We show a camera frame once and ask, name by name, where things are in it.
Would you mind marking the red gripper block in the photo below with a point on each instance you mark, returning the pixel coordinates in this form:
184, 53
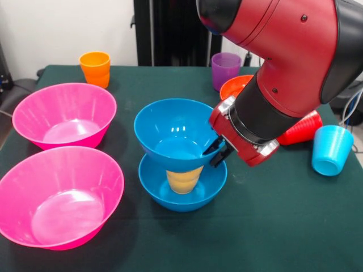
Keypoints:
241, 141

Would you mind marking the yellow plastic cup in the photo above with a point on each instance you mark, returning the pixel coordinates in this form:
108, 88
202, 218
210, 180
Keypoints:
184, 181

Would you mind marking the blue plastic bowl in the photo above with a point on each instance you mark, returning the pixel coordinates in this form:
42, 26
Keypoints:
150, 187
153, 122

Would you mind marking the red plastic cup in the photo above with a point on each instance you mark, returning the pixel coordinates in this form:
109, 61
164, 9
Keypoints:
303, 130

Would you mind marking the light blue plastic cup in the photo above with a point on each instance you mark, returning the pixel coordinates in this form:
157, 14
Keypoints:
331, 150

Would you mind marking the pink plastic bowl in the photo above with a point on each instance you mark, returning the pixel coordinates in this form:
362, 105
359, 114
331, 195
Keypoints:
42, 113
56, 198

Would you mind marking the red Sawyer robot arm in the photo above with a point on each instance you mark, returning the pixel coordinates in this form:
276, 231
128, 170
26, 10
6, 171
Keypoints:
283, 56

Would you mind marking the red-orange plastic bowl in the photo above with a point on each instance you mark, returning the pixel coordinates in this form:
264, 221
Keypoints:
234, 86

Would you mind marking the dark green table cloth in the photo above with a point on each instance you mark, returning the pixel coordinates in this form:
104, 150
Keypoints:
255, 226

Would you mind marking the purple plastic cup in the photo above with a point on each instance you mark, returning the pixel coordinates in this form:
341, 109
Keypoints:
225, 68

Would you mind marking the orange plastic cup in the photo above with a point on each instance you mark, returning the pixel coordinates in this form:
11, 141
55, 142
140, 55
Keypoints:
95, 71

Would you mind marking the black upright post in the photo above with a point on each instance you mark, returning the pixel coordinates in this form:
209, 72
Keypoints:
170, 37

